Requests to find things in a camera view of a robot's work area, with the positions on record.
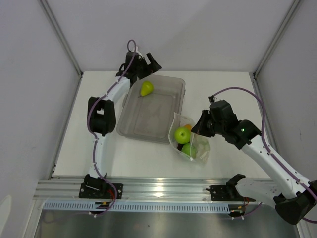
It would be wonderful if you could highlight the green custard apple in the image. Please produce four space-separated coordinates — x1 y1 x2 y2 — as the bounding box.
181 143 197 158

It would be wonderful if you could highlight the purple eggplant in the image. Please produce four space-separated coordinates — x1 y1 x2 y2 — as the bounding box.
177 144 184 151

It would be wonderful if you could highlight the clear dotted zip bag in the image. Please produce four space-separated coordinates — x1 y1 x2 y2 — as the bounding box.
168 113 211 166

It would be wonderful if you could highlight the left aluminium frame post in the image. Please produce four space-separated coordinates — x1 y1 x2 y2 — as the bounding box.
37 0 83 78

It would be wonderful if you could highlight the white slotted cable duct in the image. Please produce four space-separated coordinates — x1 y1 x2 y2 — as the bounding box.
43 200 230 214

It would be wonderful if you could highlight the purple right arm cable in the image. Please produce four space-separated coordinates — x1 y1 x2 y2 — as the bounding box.
213 86 317 223

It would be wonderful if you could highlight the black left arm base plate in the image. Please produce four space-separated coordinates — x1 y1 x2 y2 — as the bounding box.
79 183 123 199

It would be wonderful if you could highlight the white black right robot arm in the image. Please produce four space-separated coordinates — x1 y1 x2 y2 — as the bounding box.
192 100 317 225

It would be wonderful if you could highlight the aluminium frame post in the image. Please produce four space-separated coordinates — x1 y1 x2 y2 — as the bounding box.
37 0 83 78
252 0 304 79

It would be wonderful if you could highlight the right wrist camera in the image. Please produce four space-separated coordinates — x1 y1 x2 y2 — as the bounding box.
208 95 221 104

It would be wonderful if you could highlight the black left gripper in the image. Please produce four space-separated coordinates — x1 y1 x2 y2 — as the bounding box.
134 54 161 80

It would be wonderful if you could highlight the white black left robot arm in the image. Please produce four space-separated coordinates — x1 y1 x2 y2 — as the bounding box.
82 51 162 198

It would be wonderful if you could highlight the orange fruit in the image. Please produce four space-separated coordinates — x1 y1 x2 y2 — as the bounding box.
184 124 192 130

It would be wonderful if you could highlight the aluminium mounting rail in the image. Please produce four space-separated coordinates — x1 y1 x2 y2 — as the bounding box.
33 177 229 202

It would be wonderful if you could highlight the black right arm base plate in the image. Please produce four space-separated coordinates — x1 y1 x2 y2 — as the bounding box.
206 185 255 202

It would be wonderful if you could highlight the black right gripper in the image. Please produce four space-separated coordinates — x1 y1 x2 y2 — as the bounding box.
191 110 225 138

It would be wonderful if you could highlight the grey plastic food bin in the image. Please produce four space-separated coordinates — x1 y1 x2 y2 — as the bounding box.
116 74 185 144

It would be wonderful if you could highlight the right aluminium frame post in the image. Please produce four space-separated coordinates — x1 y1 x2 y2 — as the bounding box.
252 0 304 79

